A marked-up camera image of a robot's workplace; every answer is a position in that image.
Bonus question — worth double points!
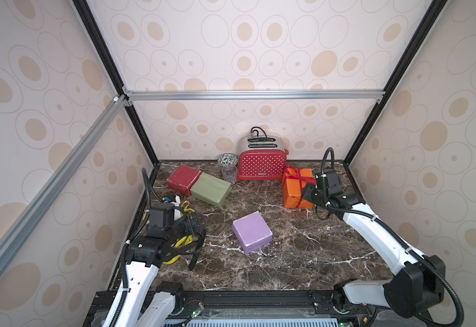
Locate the yellow ribbon of red box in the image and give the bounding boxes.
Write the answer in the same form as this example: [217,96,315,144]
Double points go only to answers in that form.
[160,200,206,270]

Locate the red ribbon bow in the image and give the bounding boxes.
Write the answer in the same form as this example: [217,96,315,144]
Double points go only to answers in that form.
[282,164,318,205]

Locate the orange gift box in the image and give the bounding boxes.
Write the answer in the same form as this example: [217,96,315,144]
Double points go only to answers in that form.
[282,166,317,210]

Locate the black printed ribbon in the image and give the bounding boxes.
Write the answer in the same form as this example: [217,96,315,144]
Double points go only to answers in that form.
[158,222,207,271]

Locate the red gift box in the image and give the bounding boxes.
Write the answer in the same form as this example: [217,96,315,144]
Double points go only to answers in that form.
[167,164,202,198]

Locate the green gift box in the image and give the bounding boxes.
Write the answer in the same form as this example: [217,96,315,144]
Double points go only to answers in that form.
[190,172,232,208]

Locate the purple gift box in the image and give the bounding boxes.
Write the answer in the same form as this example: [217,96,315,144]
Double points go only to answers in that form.
[231,211,273,256]

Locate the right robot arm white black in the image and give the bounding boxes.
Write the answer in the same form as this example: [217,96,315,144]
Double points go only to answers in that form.
[302,168,464,326]

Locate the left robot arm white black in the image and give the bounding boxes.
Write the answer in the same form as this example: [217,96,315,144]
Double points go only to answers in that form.
[103,201,207,326]

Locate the red polka dot toaster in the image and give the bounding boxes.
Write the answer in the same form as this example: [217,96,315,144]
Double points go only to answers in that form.
[237,135,288,181]

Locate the clear plastic cup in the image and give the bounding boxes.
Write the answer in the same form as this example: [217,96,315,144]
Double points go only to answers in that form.
[222,164,237,185]

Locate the patterned ceramic bowl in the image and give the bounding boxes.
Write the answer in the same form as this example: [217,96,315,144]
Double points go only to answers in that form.
[217,153,238,167]

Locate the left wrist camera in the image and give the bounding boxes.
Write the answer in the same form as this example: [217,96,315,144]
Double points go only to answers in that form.
[162,193,183,221]

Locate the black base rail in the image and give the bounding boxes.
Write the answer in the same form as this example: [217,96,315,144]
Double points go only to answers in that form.
[88,290,339,317]

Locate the horizontal aluminium frame bar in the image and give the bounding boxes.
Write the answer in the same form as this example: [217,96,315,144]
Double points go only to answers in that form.
[127,89,385,102]

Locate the left aluminium frame bar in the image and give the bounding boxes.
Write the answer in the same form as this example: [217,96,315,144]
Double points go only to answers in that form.
[0,94,128,277]

